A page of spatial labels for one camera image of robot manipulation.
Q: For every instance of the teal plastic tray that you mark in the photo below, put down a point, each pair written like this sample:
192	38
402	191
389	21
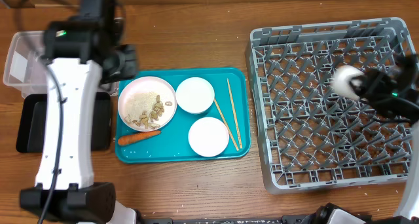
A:
172	144

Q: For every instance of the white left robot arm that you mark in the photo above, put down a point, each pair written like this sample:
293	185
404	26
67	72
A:
81	54

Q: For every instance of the white cup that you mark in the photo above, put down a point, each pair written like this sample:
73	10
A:
341	81

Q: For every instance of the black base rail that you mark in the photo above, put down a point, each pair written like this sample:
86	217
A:
285	219

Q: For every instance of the grey dishwasher rack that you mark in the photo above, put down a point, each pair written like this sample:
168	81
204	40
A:
309	137

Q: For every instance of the pink bowl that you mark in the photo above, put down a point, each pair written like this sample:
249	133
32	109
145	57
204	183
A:
208	137

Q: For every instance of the clear plastic bin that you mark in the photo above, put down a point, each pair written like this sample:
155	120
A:
24	69

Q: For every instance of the orange carrot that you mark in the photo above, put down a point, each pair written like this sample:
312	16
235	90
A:
133	138

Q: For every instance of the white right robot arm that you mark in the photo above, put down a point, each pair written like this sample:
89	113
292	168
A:
407	211

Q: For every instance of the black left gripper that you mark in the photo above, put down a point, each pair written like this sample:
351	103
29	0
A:
127	69

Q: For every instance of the peanut shells pile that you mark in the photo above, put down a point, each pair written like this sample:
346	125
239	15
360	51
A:
151	119

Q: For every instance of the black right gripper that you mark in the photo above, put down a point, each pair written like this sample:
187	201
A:
376	87

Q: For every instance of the wooden chopstick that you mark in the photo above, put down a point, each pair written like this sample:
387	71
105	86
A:
226	124
234	114

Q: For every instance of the white bowl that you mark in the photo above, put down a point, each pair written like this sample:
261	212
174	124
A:
195	95

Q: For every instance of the pile of rice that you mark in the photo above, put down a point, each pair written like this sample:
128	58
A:
137	103

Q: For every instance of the black plastic tray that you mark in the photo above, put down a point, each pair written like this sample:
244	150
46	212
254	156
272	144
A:
31	133

